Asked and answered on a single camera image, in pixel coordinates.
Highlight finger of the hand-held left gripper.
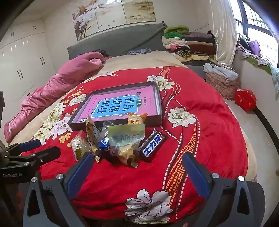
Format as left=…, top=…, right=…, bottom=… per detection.
left=6, top=139, right=42, bottom=154
left=0, top=146, right=61, bottom=169

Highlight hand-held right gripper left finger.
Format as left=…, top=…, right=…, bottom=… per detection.
left=23, top=152, right=95, bottom=227

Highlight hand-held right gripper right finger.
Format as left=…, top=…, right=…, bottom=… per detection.
left=182, top=153, right=251, bottom=227

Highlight clear cake packet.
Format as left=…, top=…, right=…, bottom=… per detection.
left=71, top=135, right=92, bottom=162

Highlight blue white snack packet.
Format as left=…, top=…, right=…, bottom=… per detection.
left=98, top=135, right=110, bottom=151

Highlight yellow bread packet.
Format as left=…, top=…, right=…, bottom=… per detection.
left=86, top=118, right=103, bottom=164

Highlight black chocolate bar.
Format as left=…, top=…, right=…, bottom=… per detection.
left=138, top=129, right=169, bottom=163

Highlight green translucent pastry packet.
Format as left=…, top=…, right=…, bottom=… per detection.
left=108, top=124, right=146, bottom=168

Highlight orange rice cracker packet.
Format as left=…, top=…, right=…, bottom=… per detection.
left=127, top=112, right=148, bottom=126

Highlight shallow grey cardboard box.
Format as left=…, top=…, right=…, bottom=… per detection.
left=67, top=81, right=163, bottom=131

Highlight red floral blanket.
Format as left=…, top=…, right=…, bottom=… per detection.
left=21, top=65, right=249, bottom=227

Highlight pink quilt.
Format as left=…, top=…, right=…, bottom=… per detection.
left=3, top=52, right=105, bottom=143

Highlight pink book with blue label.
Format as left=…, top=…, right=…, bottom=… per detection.
left=77, top=86, right=158, bottom=122

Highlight white wardrobe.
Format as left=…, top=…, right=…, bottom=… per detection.
left=0, top=20, right=56, bottom=103

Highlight red plastic bag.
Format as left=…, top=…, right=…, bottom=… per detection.
left=234, top=88, right=257, bottom=112

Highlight floral fabric bag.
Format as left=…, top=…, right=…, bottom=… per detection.
left=205, top=72, right=240, bottom=101

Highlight light blue cloth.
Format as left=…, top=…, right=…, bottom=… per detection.
left=203, top=62, right=239, bottom=80

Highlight dark cloth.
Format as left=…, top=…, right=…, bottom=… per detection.
left=93, top=50, right=112, bottom=58

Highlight stack of folded clothes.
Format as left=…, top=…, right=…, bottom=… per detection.
left=161, top=26, right=218, bottom=64

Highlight grey headboard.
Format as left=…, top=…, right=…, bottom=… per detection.
left=67, top=22, right=165, bottom=61

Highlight dark patterned pillow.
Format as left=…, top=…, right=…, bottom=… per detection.
left=127, top=48, right=152, bottom=56

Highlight pile of clothes on windowsill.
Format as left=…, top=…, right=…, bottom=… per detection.
left=236, top=37, right=279, bottom=93

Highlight cream satin curtain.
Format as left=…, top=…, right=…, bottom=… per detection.
left=210, top=0, right=238, bottom=68

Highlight barred window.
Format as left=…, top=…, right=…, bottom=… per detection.
left=229, top=0, right=279, bottom=68

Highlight floral wall painting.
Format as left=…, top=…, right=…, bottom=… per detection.
left=72, top=0, right=157, bottom=41

